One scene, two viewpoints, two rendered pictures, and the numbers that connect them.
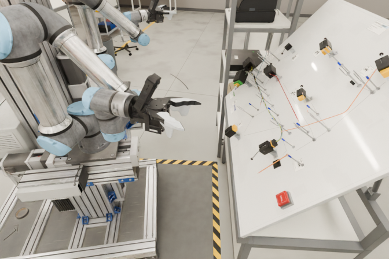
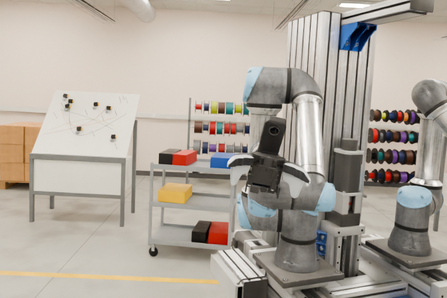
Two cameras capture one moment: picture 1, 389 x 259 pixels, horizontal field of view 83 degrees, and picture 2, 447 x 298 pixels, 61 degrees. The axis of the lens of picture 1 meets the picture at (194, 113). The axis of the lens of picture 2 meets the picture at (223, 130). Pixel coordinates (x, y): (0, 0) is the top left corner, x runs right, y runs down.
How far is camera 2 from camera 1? 72 cm
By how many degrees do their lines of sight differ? 76
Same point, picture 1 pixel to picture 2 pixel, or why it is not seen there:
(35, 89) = (253, 138)
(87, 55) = (304, 122)
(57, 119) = not seen: hidden behind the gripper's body
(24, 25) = (271, 78)
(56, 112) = not seen: hidden behind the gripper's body
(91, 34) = (422, 156)
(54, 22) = (300, 85)
